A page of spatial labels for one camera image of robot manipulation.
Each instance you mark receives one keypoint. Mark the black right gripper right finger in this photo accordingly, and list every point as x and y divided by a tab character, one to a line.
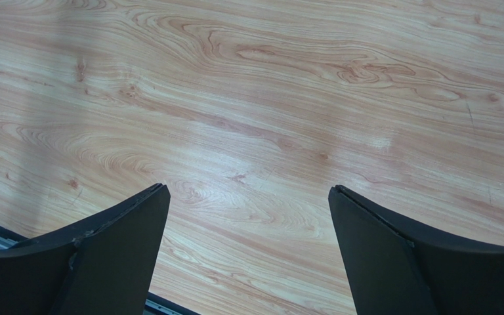
397	265

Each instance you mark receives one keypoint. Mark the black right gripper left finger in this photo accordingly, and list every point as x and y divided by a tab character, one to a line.
102	264

